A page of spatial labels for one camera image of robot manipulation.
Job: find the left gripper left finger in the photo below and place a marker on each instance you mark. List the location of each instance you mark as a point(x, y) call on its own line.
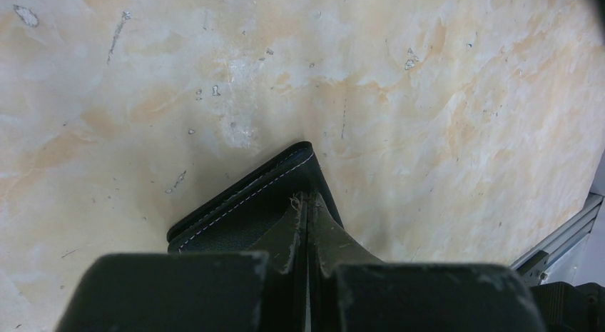
point(263, 288)

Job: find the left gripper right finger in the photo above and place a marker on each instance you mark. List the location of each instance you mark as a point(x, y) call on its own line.
point(353, 290)

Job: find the black leather card holder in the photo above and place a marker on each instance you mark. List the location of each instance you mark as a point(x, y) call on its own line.
point(237, 217)

